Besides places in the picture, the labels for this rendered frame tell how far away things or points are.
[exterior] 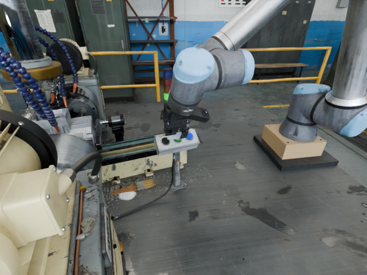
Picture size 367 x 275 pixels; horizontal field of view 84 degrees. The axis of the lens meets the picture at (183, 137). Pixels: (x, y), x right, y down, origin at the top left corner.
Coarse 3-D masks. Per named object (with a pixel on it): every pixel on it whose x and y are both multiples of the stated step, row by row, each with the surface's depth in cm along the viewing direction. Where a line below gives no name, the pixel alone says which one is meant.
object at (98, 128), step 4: (96, 120) 103; (96, 124) 99; (100, 124) 103; (96, 128) 95; (100, 128) 99; (96, 132) 92; (100, 132) 95; (96, 136) 89; (100, 136) 90; (96, 140) 86; (100, 140) 87; (96, 144) 84; (100, 144) 84; (100, 148) 85
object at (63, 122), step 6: (36, 114) 82; (54, 114) 86; (60, 114) 87; (66, 114) 82; (36, 120) 77; (42, 120) 77; (60, 120) 79; (66, 120) 80; (42, 126) 78; (48, 126) 78; (60, 126) 80; (66, 126) 81; (48, 132) 79; (54, 132) 80; (60, 132) 81; (66, 132) 82
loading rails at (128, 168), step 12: (108, 144) 103; (120, 144) 104; (132, 144) 104; (144, 144) 107; (108, 156) 95; (120, 156) 94; (132, 156) 96; (144, 156) 98; (156, 156) 101; (168, 156) 103; (180, 156) 106; (108, 168) 94; (120, 168) 97; (132, 168) 99; (144, 168) 102; (156, 168) 104; (180, 168) 106; (108, 180) 97
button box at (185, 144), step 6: (192, 132) 83; (156, 138) 79; (162, 138) 79; (186, 138) 81; (156, 144) 79; (162, 144) 78; (168, 144) 78; (174, 144) 79; (180, 144) 80; (186, 144) 80; (192, 144) 81; (198, 144) 83; (156, 150) 81; (162, 150) 77; (168, 150) 79; (174, 150) 81; (180, 150) 82
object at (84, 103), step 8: (72, 88) 104; (80, 88) 108; (88, 88) 116; (56, 96) 98; (72, 96) 99; (80, 96) 101; (88, 96) 106; (56, 104) 99; (72, 104) 101; (80, 104) 103; (88, 104) 105; (96, 104) 109; (72, 112) 103; (80, 112) 102; (88, 112) 106; (96, 112) 108
